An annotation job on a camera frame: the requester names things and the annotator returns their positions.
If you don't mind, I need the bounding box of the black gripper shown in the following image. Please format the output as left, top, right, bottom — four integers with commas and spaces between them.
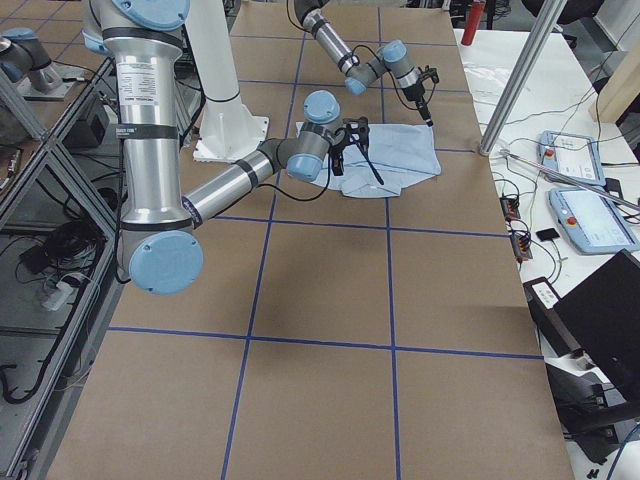
329, 130, 350, 176
402, 82, 433, 127

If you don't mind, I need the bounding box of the light blue button-up shirt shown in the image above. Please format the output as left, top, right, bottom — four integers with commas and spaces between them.
287, 124, 441, 198

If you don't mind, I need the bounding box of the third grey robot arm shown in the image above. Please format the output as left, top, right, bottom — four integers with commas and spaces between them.
1, 27, 76, 101

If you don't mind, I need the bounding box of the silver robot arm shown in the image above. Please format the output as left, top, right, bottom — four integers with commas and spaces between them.
294, 1, 439, 127
83, 1, 345, 295

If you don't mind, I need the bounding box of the red cylinder bottle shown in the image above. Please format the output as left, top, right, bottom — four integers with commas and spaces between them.
461, 0, 486, 46

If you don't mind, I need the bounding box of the far blue teach pendant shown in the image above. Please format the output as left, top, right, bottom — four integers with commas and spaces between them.
539, 130, 606, 187

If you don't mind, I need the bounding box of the blue teach pendant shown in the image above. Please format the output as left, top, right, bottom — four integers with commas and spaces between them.
539, 130, 606, 187
547, 188, 639, 255

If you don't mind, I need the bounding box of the near blue teach pendant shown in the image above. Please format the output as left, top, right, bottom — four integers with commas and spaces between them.
547, 188, 639, 255

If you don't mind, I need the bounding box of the metal reacher rod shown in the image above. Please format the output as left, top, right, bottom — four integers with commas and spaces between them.
499, 149, 639, 212

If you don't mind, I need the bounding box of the black monitor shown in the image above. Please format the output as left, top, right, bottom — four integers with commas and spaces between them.
523, 250, 639, 399

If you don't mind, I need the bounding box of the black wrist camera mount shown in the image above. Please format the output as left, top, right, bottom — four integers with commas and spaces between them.
420, 65, 440, 85
343, 116, 370, 152

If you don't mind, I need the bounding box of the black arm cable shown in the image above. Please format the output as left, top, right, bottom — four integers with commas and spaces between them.
285, 0, 441, 109
114, 127, 386, 286

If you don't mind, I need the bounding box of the white camera mast base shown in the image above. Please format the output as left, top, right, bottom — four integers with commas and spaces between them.
186, 0, 269, 163

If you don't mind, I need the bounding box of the aluminium frame post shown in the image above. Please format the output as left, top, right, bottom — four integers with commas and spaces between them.
478, 0, 567, 156

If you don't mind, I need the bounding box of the aluminium frame side rack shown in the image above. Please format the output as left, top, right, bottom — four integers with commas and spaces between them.
1, 62, 120, 479

